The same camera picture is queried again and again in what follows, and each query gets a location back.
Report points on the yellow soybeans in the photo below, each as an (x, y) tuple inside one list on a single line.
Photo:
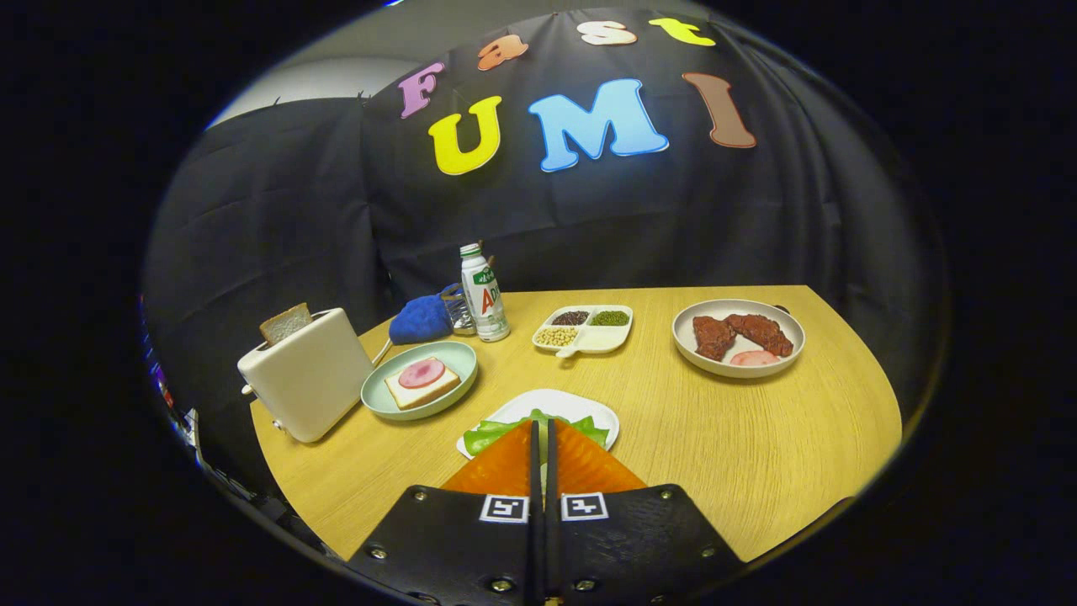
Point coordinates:
[(556, 337)]

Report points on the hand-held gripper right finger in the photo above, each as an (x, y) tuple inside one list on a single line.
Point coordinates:
[(639, 547)]

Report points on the black backdrop cloth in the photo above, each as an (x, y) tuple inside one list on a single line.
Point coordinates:
[(589, 219)]

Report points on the light green plate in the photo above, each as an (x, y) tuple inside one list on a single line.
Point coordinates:
[(458, 358)]

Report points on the white toaster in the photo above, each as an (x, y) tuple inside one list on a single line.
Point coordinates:
[(307, 387)]

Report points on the green mung beans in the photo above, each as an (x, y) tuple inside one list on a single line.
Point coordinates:
[(610, 318)]

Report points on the small brown meat piece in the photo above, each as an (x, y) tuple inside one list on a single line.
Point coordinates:
[(713, 338)]

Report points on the pale pink ham slice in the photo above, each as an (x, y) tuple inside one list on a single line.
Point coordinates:
[(753, 358)]

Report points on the white bread slice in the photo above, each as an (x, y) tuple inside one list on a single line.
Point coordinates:
[(425, 394)]

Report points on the dark red beans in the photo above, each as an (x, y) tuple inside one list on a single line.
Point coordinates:
[(570, 317)]

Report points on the white drink bottle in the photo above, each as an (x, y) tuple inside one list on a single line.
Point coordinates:
[(485, 299)]

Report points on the toasted bread slice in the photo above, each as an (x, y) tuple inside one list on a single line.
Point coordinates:
[(286, 324)]

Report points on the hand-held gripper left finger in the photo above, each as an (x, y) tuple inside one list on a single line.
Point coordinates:
[(454, 547)]

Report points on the green lettuce leaf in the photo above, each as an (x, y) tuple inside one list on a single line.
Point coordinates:
[(488, 436)]

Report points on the large brown meat piece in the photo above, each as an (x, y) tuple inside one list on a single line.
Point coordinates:
[(761, 332)]

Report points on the small white plate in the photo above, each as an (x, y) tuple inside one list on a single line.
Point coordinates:
[(559, 402)]

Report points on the white round meat plate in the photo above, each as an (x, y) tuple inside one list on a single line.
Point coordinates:
[(686, 337)]

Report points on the blue cloth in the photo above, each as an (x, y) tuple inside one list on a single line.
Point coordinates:
[(421, 320)]

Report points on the white divided dish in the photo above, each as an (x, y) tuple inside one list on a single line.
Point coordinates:
[(602, 339)]

